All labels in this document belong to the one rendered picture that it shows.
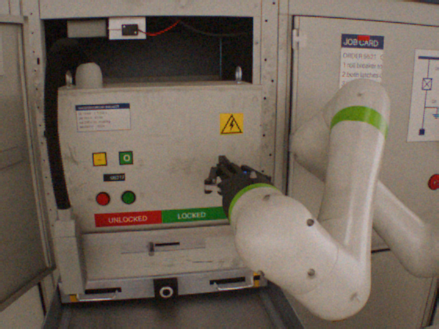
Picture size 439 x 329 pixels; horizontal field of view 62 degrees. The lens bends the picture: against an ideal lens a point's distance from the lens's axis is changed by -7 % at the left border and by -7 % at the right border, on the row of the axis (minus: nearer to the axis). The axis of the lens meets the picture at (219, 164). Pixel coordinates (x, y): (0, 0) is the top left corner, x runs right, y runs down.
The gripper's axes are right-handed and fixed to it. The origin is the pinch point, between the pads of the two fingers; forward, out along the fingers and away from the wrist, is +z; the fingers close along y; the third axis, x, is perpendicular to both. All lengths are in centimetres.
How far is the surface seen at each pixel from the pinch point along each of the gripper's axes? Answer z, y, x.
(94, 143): 8.6, -28.1, 4.3
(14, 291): 17, -56, -38
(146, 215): 8.5, -17.2, -13.9
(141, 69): 108, -18, 18
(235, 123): 8.4, 4.2, 7.7
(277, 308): -0.9, 13.7, -37.9
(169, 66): 108, -5, 19
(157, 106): 8.5, -13.5, 12.2
